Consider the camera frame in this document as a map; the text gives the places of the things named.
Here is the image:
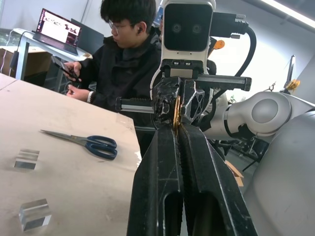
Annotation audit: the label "white desk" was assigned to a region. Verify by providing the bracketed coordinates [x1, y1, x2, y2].
[12, 28, 94, 82]

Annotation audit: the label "brown cardboard box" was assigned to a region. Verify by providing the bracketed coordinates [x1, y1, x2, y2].
[0, 47, 53, 86]

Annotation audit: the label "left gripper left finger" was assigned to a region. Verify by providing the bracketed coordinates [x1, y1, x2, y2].
[126, 122, 185, 236]

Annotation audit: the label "silver robot torso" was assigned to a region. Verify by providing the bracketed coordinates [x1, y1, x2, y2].
[242, 108, 315, 236]

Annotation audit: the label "orange round part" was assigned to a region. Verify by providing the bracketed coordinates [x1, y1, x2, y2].
[213, 39, 226, 54]

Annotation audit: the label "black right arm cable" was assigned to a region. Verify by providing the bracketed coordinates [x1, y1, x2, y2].
[212, 12, 257, 77]

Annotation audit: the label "thin frame glasses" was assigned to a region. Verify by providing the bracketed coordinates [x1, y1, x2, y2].
[107, 21, 135, 34]

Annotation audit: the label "man in black jacket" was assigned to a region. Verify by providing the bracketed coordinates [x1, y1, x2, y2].
[64, 0, 164, 158]

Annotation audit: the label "cardboard scraps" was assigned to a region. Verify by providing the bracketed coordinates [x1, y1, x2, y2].
[225, 159, 245, 187]

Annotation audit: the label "blue handled scissors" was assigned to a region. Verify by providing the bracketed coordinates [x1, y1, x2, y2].
[40, 129, 118, 161]

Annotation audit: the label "open laptop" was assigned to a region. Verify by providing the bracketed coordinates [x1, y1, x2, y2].
[32, 8, 82, 56]

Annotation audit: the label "person's left hand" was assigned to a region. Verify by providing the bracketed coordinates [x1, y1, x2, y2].
[66, 85, 90, 100]

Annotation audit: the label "ceiling light strip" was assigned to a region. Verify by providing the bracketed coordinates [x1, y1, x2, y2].
[258, 0, 315, 25]

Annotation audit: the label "black smartphone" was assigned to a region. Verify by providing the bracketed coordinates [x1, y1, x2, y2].
[51, 55, 82, 83]

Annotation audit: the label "person's right hand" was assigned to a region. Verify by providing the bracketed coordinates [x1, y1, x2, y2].
[64, 61, 82, 82]

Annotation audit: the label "black equipment stand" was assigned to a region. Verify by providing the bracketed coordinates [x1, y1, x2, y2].
[214, 136, 270, 173]

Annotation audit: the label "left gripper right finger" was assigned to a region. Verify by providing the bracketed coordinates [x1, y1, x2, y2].
[178, 123, 258, 236]

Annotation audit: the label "dark monitor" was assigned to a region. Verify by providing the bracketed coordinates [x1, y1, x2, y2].
[70, 18, 105, 55]

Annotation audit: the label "black power adapter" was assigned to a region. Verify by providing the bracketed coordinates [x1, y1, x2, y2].
[9, 50, 21, 68]

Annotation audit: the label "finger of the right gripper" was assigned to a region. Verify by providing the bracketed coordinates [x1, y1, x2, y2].
[150, 76, 182, 123]
[180, 78, 206, 125]

